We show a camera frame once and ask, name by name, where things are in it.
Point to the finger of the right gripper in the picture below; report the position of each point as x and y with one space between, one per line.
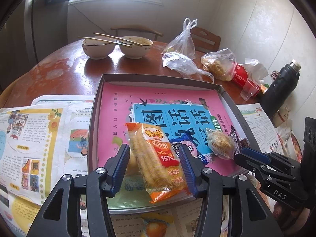
252 165
257 155

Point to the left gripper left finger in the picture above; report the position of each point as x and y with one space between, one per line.
116 168

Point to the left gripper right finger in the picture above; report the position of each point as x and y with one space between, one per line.
192 168

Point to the dark chocolate bar packet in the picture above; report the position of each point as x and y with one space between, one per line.
239 143

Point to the blue oreo-style cookie packet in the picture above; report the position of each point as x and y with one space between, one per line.
176 144

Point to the orange rice cracker packet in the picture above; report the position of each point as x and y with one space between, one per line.
158 164

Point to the small yellow snack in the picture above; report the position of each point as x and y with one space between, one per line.
221 144

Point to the green label round pastry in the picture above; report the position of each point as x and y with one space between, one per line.
132 166

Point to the plastic bag of fried snacks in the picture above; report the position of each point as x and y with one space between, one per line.
221 64

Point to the right newspaper sheet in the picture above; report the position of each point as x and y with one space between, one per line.
261 127

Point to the newspaper sheet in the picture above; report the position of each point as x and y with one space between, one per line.
261 127
40 143

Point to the white food bowl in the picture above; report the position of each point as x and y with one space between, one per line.
296 147

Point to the rabbit figurine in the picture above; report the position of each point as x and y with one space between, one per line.
281 116

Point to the pink Chinese workbook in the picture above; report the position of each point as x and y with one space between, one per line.
155 122

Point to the dark shallow cardboard box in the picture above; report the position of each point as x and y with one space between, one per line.
157 81

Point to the clear plastic cup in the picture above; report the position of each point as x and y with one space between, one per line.
249 90

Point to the black thermos bottle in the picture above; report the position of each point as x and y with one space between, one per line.
281 88

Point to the left newspaper sheet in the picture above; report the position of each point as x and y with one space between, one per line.
40 143

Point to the dark red flower bouquet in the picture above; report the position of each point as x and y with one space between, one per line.
274 74

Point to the crumpled clear plastic bag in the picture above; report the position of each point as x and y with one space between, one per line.
183 65

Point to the right beige ceramic bowl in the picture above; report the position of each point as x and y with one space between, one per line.
139 46

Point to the beige ceramic bowl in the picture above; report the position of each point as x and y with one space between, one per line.
96 49
139 46

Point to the left beige ceramic bowl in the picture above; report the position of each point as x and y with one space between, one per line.
96 49

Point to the tied clear plastic bag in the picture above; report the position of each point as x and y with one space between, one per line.
183 43

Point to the wooden chair with cutout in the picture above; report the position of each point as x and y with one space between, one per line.
204 40

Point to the chopsticks on right bowl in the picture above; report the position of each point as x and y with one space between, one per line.
118 38

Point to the chopsticks on bowl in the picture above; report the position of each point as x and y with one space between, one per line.
118 38
102 40

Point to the chopsticks on left bowl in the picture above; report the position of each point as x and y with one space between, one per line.
102 40

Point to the curved wooden chair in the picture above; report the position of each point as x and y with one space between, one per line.
137 28

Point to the grey refrigerator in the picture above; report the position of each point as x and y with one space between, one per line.
33 31

